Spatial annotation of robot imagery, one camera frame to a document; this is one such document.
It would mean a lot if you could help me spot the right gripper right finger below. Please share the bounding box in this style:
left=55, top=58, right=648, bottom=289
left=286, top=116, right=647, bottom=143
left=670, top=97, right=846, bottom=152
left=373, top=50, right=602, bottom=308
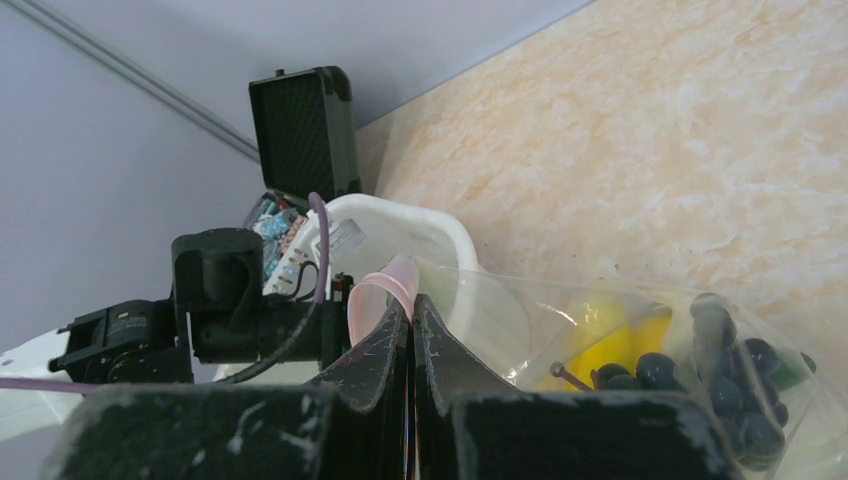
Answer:
left=412, top=295, right=741, bottom=479

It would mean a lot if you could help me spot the white plastic basket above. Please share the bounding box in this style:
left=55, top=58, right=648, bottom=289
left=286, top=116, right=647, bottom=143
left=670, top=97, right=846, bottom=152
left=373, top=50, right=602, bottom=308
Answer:
left=211, top=193, right=531, bottom=386

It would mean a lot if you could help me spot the black grape bunch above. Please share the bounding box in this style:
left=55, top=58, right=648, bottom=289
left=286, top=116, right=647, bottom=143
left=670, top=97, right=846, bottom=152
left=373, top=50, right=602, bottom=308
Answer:
left=582, top=292, right=817, bottom=472

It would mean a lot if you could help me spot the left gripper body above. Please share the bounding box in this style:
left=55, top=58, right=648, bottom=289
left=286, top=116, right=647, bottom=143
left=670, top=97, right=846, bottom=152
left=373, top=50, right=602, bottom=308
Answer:
left=171, top=228, right=352, bottom=368

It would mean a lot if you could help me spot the clear zip top bag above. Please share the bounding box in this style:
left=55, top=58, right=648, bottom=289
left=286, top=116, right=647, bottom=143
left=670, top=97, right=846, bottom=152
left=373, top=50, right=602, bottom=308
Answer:
left=348, top=255, right=847, bottom=479

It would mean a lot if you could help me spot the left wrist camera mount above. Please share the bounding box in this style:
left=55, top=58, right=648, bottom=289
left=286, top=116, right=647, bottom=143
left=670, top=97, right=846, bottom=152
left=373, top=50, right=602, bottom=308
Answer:
left=263, top=204, right=367, bottom=297

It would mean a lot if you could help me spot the black open case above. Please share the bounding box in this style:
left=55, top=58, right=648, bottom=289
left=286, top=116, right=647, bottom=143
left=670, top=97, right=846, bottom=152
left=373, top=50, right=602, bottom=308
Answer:
left=244, top=66, right=362, bottom=278

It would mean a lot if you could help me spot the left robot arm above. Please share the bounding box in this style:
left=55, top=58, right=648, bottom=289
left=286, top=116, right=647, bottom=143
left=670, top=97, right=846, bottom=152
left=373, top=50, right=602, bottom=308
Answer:
left=1, top=228, right=353, bottom=440

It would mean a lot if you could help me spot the yellow bell pepper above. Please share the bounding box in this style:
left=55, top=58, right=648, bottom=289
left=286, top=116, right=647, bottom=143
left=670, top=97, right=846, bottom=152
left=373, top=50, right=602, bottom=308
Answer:
left=532, top=294, right=672, bottom=392

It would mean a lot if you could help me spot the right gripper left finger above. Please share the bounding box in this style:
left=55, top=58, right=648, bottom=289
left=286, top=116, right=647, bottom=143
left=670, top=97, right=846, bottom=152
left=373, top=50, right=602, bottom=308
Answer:
left=39, top=305, right=409, bottom=479

